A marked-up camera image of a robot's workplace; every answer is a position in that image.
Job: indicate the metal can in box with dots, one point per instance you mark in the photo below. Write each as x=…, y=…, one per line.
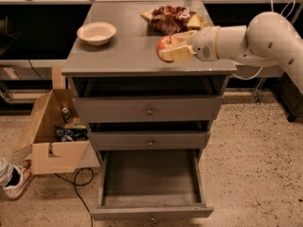
x=66, y=114

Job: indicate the grey top drawer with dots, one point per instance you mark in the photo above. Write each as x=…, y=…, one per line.
x=147, y=109

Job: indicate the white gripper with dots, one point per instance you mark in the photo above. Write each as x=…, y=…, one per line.
x=204, y=43

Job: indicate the white and red sneaker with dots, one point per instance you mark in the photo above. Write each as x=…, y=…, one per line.
x=20, y=180

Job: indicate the dark cabinet at right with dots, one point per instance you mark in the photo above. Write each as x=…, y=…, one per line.
x=289, y=96

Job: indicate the grey middle drawer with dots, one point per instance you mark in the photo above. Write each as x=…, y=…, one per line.
x=126, y=140

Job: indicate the open cardboard box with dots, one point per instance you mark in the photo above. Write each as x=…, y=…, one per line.
x=48, y=154

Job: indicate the red apple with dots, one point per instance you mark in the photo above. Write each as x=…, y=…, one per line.
x=166, y=44

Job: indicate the grey drawer cabinet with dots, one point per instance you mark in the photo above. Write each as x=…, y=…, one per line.
x=128, y=66

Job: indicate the grey open bottom drawer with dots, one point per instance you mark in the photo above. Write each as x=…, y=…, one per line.
x=151, y=184

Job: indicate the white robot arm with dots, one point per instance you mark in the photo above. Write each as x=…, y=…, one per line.
x=270, y=39

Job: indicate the white paper bowl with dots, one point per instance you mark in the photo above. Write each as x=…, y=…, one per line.
x=97, y=33

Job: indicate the blue snack bag in box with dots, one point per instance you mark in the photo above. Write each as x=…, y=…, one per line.
x=71, y=134

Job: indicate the brown chip bag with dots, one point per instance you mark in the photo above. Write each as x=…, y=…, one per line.
x=174, y=19

